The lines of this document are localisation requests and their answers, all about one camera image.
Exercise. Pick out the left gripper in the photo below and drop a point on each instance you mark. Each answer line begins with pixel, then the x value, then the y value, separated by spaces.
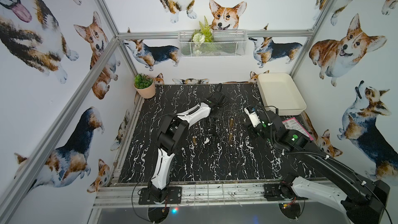
pixel 218 102

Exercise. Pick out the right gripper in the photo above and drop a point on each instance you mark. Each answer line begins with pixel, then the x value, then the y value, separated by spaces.
pixel 252 129

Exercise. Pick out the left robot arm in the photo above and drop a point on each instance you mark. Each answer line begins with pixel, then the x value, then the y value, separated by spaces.
pixel 173 131

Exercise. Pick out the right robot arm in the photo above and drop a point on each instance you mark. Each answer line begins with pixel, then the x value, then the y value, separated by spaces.
pixel 362 200

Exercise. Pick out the pink printed card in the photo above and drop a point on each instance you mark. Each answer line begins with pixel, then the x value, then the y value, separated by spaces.
pixel 293 124

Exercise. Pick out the cream rectangular tray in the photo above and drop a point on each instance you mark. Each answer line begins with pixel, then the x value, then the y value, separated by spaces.
pixel 278 90

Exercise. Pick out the fern and white flower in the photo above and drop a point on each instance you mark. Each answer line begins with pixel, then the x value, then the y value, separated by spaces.
pixel 201 37

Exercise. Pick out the potted green plant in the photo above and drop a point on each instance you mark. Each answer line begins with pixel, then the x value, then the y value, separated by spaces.
pixel 144 85

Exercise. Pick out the white wire basket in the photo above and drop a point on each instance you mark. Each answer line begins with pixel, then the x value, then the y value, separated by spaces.
pixel 226 44

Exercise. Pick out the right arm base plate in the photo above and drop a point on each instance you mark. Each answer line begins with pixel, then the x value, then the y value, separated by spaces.
pixel 279 192

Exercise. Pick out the aluminium front rail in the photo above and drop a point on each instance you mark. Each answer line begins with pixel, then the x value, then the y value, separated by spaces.
pixel 242 193

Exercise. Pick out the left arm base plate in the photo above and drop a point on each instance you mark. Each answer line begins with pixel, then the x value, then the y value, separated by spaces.
pixel 169 195

